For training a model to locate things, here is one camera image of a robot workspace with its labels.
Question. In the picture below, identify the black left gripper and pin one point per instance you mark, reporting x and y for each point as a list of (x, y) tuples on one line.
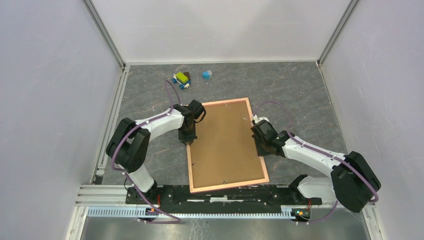
[(189, 138)]

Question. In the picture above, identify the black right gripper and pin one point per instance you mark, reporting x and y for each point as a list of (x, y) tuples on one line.
[(259, 152)]

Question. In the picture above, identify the brown cardboard backing board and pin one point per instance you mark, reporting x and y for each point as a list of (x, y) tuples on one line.
[(225, 145)]

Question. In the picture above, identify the pink wooden picture frame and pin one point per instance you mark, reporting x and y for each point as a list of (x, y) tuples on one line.
[(228, 186)]

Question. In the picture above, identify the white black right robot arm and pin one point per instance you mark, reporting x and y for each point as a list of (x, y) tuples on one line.
[(348, 178)]

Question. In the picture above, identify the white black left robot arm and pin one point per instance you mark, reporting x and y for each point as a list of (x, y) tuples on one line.
[(129, 143)]

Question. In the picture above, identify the blue green toy car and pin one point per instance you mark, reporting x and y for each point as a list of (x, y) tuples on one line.
[(182, 80)]

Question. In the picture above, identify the blue grey toy block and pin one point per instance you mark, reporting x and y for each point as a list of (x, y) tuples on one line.
[(207, 74)]

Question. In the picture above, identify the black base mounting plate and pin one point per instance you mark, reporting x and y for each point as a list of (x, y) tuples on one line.
[(254, 199)]

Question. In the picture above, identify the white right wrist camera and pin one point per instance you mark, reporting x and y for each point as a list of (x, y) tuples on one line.
[(256, 119)]

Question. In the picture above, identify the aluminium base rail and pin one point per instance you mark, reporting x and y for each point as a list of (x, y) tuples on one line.
[(124, 201)]

